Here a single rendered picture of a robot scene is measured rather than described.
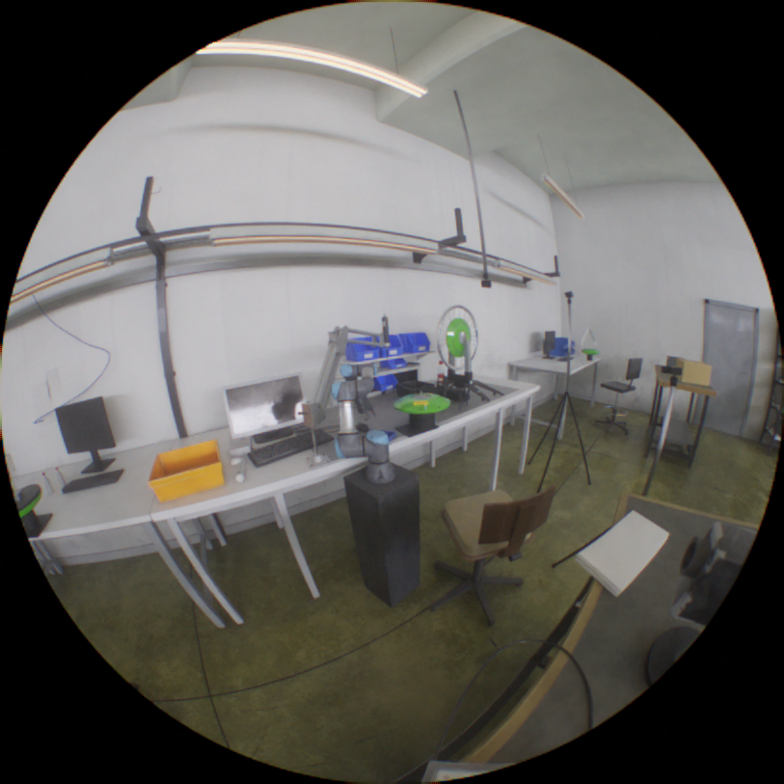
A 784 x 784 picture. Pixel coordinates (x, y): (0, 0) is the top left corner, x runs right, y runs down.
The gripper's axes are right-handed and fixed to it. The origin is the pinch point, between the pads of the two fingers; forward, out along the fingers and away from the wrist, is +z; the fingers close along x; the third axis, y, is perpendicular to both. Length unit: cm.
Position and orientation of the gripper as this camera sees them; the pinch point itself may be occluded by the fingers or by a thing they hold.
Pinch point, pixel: (374, 420)
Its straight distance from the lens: 140.4
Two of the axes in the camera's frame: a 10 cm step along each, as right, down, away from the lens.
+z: 4.3, 9.0, -0.4
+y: -7.0, 3.6, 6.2
